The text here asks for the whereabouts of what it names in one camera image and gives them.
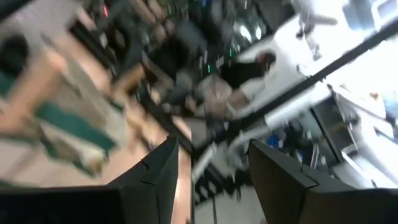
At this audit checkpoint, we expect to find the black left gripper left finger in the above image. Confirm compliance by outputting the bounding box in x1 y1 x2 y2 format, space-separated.
108 135 180 224

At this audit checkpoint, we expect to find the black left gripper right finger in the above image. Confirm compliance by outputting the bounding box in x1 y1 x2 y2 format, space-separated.
246 139 356 224

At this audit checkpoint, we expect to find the beige green gardening tool bag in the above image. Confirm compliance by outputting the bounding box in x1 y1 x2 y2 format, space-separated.
0 30 131 189

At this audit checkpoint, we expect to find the person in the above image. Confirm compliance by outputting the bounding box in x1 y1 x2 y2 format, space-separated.
198 51 278 121

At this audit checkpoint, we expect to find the black metal frame bar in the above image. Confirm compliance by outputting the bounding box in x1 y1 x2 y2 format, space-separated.
192 18 398 156

